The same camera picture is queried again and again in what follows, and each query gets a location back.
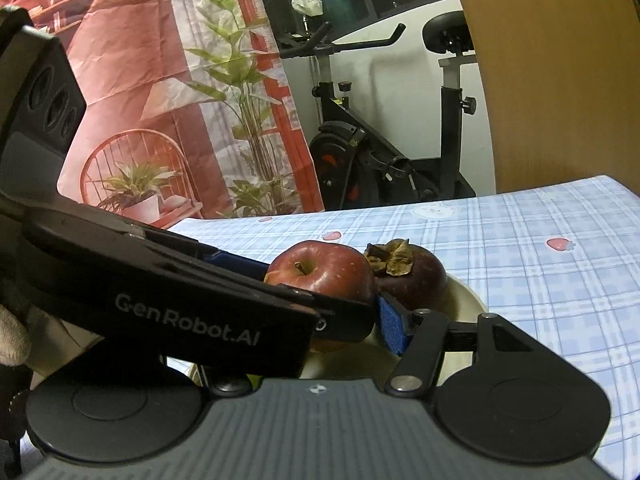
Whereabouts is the white cloth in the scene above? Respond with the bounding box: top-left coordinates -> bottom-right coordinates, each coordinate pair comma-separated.
291,0 -> 325,19

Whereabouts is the brown wooden board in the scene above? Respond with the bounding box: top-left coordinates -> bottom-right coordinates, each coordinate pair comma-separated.
444,0 -> 640,195

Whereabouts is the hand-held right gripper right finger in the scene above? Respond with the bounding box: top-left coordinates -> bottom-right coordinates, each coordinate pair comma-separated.
377,293 -> 557,395

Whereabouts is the black exercise bike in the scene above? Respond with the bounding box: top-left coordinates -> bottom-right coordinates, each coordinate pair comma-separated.
277,10 -> 479,212

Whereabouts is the dark purple mangosteen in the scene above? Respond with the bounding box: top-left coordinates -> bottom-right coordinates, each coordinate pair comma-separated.
363,238 -> 449,312

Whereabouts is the person's left hand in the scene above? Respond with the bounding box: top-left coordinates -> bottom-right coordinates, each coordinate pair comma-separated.
0,303 -> 32,367

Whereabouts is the beige round plate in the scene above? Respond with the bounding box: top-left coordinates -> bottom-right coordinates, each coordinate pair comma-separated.
295,274 -> 489,387

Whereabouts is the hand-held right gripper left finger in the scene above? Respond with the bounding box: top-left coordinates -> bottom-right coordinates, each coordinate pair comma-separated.
199,365 -> 254,397

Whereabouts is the red apple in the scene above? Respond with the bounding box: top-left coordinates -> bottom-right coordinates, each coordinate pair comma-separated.
263,240 -> 377,312

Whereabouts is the blue plaid tablecloth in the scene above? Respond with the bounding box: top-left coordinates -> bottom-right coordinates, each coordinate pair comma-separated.
167,175 -> 640,480

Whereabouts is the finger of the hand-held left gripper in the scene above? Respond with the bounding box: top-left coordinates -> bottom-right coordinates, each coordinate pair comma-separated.
269,283 -> 377,346
164,231 -> 274,284

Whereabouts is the printed wall backdrop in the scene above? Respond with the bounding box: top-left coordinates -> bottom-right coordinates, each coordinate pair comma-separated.
0,0 -> 327,222

